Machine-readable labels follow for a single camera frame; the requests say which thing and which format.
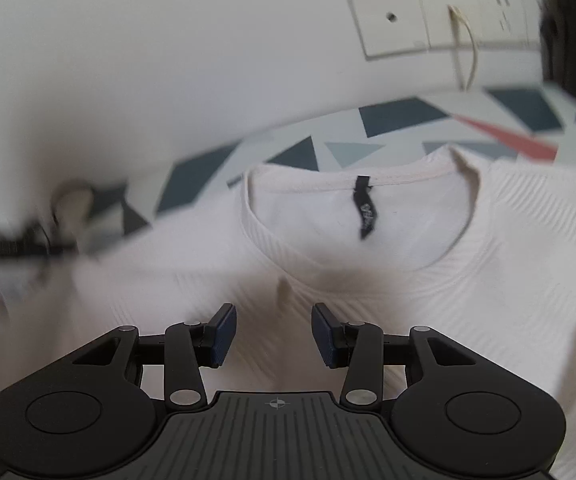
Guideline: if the white power cable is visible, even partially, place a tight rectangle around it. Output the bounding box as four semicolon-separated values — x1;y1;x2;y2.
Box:
448;5;479;92

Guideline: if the white textured shirt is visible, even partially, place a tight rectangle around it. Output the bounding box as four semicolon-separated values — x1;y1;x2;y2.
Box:
0;144;576;480

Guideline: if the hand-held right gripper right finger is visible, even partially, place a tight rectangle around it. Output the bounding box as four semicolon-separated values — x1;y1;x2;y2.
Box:
311;302;473;408

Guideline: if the dark blurred object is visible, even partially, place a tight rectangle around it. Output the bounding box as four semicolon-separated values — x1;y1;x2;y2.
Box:
0;220;83;311

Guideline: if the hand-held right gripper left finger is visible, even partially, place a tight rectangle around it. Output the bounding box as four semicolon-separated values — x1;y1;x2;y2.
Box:
74;303;239;409

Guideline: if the white wall socket panel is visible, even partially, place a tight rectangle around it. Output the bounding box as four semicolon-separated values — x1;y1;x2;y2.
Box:
345;0;544;61

